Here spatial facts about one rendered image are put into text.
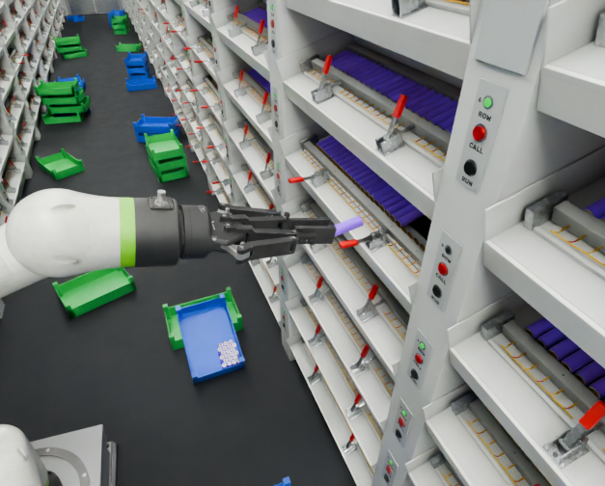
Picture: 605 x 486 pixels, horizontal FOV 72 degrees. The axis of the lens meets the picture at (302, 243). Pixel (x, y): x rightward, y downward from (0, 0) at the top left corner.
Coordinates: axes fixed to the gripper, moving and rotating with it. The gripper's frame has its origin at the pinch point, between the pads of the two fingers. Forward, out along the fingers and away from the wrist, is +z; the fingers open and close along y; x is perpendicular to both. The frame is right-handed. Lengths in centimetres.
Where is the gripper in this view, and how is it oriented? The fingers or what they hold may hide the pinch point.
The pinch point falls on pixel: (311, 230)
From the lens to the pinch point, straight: 66.3
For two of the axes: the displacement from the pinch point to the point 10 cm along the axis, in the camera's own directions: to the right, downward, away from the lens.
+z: 9.1, -0.2, 4.2
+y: -3.5, -5.7, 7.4
